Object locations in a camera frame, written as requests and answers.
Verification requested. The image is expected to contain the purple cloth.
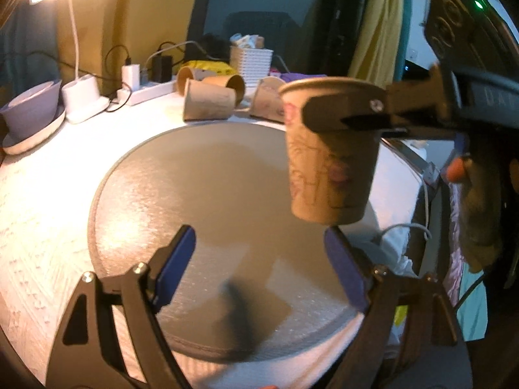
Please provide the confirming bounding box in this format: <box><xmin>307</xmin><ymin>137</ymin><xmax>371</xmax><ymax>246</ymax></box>
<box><xmin>280</xmin><ymin>72</ymin><xmax>328</xmax><ymax>84</ymax></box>

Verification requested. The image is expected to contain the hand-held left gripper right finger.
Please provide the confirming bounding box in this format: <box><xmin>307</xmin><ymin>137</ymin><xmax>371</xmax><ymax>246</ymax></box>
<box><xmin>324</xmin><ymin>225</ymin><xmax>473</xmax><ymax>389</ymax></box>

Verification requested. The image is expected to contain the black charger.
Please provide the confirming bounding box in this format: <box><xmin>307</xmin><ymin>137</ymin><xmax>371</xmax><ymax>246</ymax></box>
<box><xmin>151</xmin><ymin>54</ymin><xmax>173</xmax><ymax>83</ymax></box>

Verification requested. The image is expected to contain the teal cloth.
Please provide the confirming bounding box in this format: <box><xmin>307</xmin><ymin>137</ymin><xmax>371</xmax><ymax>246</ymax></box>
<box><xmin>444</xmin><ymin>247</ymin><xmax>488</xmax><ymax>342</ymax></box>

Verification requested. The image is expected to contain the person's right hand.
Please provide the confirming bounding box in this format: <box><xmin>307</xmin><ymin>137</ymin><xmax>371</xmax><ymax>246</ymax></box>
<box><xmin>444</xmin><ymin>155</ymin><xmax>507</xmax><ymax>273</ymax></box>

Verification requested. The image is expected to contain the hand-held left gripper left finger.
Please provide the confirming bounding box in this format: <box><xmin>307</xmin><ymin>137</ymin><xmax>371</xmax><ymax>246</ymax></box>
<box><xmin>45</xmin><ymin>224</ymin><xmax>197</xmax><ymax>389</ymax></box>

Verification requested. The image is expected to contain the black cable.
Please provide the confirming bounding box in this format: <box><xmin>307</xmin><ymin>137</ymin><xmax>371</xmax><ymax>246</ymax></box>
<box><xmin>22</xmin><ymin>44</ymin><xmax>134</xmax><ymax>113</ymax></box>

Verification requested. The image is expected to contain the white desk lamp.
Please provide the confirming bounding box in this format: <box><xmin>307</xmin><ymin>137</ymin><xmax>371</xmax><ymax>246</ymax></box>
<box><xmin>16</xmin><ymin>0</ymin><xmax>122</xmax><ymax>124</ymax></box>

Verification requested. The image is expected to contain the white charger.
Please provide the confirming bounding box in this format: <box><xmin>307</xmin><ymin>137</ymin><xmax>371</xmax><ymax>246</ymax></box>
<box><xmin>121</xmin><ymin>64</ymin><xmax>142</xmax><ymax>89</ymax></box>

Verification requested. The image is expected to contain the yellow bag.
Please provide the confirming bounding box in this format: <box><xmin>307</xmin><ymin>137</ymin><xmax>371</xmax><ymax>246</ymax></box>
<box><xmin>184</xmin><ymin>60</ymin><xmax>238</xmax><ymax>76</ymax></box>

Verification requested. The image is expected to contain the white power strip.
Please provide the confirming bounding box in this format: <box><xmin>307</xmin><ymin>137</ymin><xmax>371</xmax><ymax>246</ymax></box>
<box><xmin>117</xmin><ymin>79</ymin><xmax>180</xmax><ymax>107</ymax></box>

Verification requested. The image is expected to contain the yellow curtain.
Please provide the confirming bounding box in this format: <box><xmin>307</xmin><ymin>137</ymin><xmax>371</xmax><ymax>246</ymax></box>
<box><xmin>348</xmin><ymin>0</ymin><xmax>407</xmax><ymax>88</ymax></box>

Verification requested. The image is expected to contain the purple bowl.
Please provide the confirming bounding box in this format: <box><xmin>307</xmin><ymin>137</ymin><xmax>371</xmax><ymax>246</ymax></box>
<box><xmin>0</xmin><ymin>80</ymin><xmax>63</xmax><ymax>139</ymax></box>

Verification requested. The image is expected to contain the white cable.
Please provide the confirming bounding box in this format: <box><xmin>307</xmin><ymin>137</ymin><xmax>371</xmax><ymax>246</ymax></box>
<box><xmin>379</xmin><ymin>222</ymin><xmax>433</xmax><ymax>249</ymax></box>

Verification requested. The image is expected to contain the printed brown paper cup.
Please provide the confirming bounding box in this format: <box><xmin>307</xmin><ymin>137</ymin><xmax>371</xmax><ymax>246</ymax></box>
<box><xmin>279</xmin><ymin>77</ymin><xmax>387</xmax><ymax>225</ymax></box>
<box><xmin>248</xmin><ymin>76</ymin><xmax>288</xmax><ymax>124</ymax></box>

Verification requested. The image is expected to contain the white ribbed basket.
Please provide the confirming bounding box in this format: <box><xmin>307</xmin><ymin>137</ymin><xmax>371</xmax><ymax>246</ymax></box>
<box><xmin>229</xmin><ymin>44</ymin><xmax>274</xmax><ymax>87</ymax></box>

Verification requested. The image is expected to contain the grey charger cable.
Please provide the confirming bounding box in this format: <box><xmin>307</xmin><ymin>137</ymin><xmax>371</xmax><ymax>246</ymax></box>
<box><xmin>144</xmin><ymin>40</ymin><xmax>203</xmax><ymax>69</ymax></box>

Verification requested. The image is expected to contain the round grey mat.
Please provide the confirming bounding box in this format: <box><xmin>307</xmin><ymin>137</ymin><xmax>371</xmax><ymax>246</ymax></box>
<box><xmin>88</xmin><ymin>124</ymin><xmax>427</xmax><ymax>364</ymax></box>

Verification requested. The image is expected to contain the plain brown paper cup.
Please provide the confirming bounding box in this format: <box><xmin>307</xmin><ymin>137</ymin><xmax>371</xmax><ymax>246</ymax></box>
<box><xmin>183</xmin><ymin>79</ymin><xmax>237</xmax><ymax>122</ymax></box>
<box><xmin>202</xmin><ymin>74</ymin><xmax>246</xmax><ymax>108</ymax></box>
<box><xmin>176</xmin><ymin>66</ymin><xmax>208</xmax><ymax>95</ymax></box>

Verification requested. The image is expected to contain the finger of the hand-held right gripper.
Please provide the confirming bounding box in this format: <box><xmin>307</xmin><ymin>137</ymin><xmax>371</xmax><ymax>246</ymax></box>
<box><xmin>301</xmin><ymin>64</ymin><xmax>455</xmax><ymax>138</ymax></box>

